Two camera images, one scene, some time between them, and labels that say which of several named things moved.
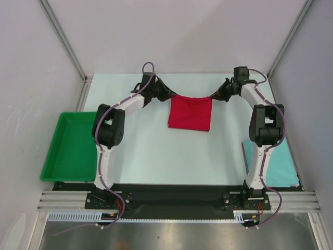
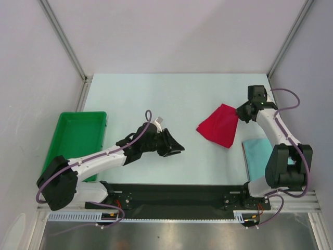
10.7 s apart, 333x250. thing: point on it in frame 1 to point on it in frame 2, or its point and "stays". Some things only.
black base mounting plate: [176, 201] stays
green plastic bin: [72, 154] stays
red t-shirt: [190, 113] to [220, 126]
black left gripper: [164, 96] to [172, 143]
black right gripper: [225, 89] to [243, 112]
